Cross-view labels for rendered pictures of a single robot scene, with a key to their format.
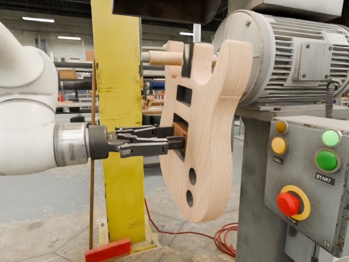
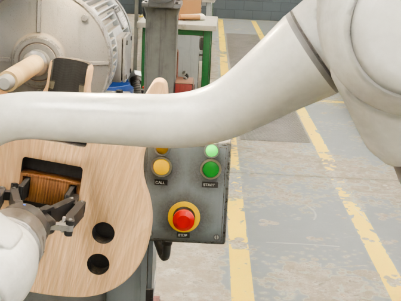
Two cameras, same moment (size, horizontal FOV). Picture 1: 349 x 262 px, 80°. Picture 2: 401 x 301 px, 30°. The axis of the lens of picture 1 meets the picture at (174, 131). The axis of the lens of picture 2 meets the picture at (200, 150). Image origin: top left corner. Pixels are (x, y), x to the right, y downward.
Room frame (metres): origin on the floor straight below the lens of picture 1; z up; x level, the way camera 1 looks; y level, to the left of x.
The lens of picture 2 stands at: (-0.14, 1.00, 1.46)
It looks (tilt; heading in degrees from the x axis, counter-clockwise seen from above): 15 degrees down; 290
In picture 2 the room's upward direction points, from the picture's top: 3 degrees clockwise
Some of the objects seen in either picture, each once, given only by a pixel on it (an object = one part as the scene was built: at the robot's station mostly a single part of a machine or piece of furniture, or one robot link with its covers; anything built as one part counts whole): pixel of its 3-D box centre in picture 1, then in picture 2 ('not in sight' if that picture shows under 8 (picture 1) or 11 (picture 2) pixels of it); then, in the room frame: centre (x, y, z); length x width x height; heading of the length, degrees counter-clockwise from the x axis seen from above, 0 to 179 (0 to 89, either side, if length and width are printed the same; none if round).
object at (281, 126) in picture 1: (280, 127); (162, 148); (0.38, -0.20, 1.11); 0.03 x 0.01 x 0.03; 20
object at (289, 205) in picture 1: (291, 202); (184, 218); (0.34, -0.21, 0.98); 0.04 x 0.04 x 0.04; 20
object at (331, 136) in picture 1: (330, 138); (211, 150); (0.30, -0.23, 1.11); 0.03 x 0.01 x 0.03; 20
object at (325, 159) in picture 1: (328, 159); (210, 168); (0.30, -0.23, 1.07); 0.03 x 0.01 x 0.03; 20
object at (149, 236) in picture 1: (125, 233); not in sight; (1.48, 0.39, 0.02); 0.40 x 0.40 x 0.02; 20
